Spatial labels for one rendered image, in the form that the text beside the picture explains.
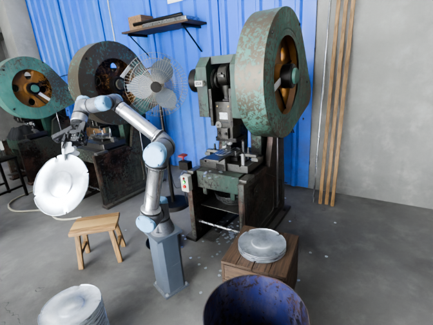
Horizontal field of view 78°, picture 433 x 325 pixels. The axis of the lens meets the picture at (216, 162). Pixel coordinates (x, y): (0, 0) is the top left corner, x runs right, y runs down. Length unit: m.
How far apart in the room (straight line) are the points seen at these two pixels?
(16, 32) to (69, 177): 5.40
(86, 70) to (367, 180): 2.98
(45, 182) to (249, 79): 1.17
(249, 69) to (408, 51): 1.73
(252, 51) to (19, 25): 5.58
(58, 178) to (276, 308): 1.20
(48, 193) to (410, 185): 3.00
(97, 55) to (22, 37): 3.83
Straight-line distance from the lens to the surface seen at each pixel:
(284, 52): 2.10
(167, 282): 1.95
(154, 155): 1.37
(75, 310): 1.68
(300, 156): 3.23
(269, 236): 1.78
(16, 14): 6.73
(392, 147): 3.10
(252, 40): 1.64
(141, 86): 2.68
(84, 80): 2.83
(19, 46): 6.61
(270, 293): 1.43
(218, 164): 2.11
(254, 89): 1.58
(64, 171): 1.44
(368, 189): 3.26
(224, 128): 2.06
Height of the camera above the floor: 1.41
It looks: 19 degrees down
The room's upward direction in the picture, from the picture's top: 4 degrees counter-clockwise
